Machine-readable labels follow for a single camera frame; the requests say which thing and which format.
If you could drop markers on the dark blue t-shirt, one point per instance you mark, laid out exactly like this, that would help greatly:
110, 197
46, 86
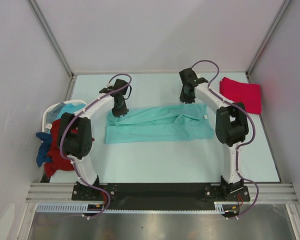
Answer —
44, 148

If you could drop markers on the light blue t-shirt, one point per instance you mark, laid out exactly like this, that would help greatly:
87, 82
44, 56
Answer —
69, 108

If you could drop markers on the teal t-shirt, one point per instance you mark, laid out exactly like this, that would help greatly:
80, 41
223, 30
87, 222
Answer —
169, 123

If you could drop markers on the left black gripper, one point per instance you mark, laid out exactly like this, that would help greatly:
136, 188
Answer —
117, 113

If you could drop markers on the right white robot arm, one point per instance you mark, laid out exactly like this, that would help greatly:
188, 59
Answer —
231, 125

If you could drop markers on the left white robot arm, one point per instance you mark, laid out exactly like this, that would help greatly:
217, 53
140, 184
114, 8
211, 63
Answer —
75, 134

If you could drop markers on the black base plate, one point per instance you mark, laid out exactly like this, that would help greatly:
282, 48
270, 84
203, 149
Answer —
170, 196

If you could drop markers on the dark red t-shirt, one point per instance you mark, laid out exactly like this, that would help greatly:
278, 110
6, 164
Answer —
57, 162

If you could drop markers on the aluminium frame rail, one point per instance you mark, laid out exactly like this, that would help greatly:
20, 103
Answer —
50, 193

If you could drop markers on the folded red t-shirt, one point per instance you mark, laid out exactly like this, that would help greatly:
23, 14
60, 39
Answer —
247, 93

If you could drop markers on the light blue cable duct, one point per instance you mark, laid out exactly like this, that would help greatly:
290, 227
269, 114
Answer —
69, 207

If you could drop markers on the white laundry basket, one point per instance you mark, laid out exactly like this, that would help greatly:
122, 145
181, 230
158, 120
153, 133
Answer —
50, 114

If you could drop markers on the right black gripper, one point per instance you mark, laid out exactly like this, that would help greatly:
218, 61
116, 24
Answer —
184, 98

